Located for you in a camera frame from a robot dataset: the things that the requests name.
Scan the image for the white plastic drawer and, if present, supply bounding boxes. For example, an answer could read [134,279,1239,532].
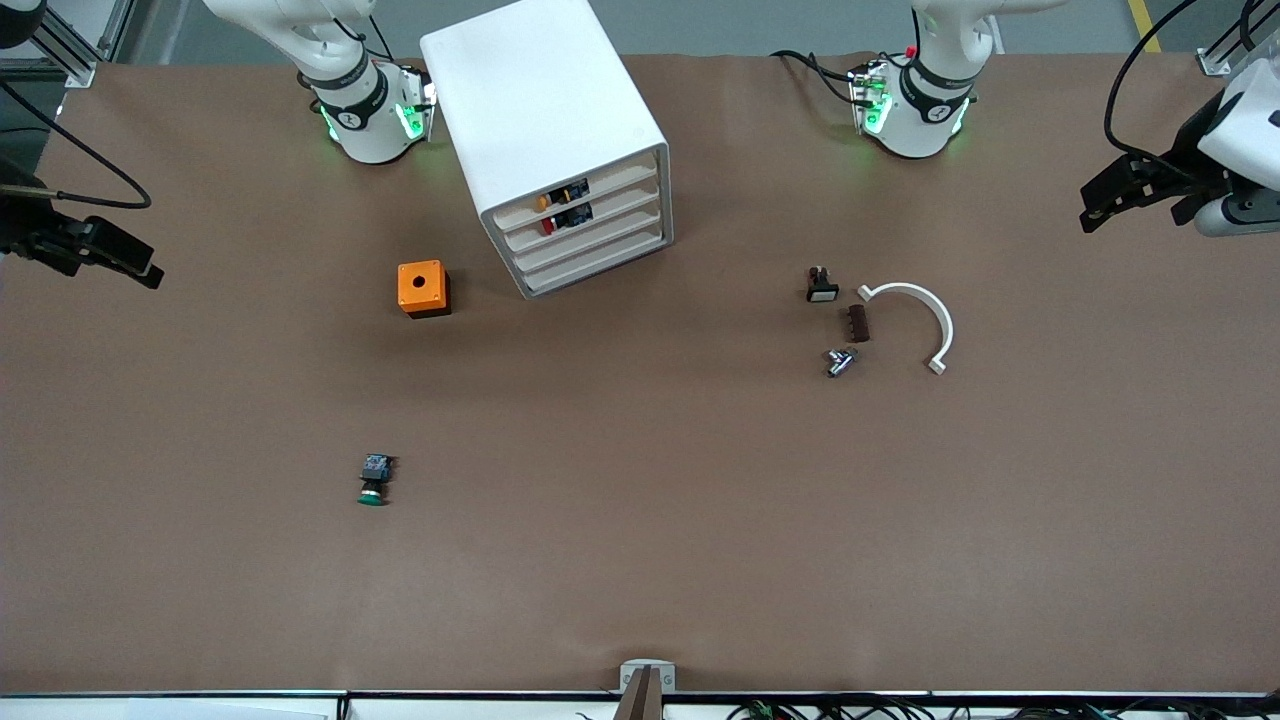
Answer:
[487,148,665,237]
[497,172,667,255]
[508,198,669,277]
[518,222,673,299]

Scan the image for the green mushroom push button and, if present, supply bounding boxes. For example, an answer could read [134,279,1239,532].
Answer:
[357,454,398,507]

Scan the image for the white drawer cabinet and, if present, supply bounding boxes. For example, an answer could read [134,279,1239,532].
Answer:
[420,0,674,301]

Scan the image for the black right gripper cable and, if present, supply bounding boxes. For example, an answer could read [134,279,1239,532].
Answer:
[0,78,153,211]

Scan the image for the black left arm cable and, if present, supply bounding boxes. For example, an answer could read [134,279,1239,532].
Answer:
[1103,0,1201,166]

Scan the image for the aluminium frame profile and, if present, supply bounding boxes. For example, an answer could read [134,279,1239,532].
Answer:
[1197,0,1280,77]
[25,0,101,89]

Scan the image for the white half-ring pipe clamp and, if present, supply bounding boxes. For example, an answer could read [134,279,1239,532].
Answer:
[857,282,955,376]

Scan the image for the orange button enclosure box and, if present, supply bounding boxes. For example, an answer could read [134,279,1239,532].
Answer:
[397,260,452,320]

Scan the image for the black arm base cable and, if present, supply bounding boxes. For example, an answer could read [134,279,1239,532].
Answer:
[770,50,863,106]

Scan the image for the grey metal table bracket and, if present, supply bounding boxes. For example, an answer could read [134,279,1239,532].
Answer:
[620,660,677,695]

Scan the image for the brown post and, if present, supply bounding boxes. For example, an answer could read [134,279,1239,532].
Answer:
[613,666,665,720]

